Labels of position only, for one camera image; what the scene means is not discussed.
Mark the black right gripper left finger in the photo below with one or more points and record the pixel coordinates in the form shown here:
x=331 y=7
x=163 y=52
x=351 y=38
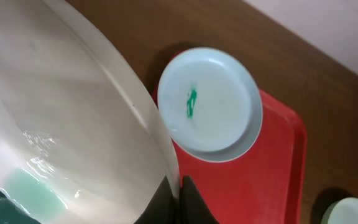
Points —
x=162 y=207

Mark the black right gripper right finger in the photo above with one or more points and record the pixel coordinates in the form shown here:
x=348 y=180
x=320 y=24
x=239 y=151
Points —
x=193 y=209

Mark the white plate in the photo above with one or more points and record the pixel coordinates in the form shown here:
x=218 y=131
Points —
x=81 y=140

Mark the pale green plate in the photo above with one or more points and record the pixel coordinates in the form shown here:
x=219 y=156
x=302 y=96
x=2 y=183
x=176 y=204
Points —
x=344 y=211

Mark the red plastic tray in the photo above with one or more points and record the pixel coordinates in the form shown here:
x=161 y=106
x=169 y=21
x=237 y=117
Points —
x=265 y=184

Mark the light blue plate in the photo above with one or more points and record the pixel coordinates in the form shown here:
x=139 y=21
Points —
x=210 y=104

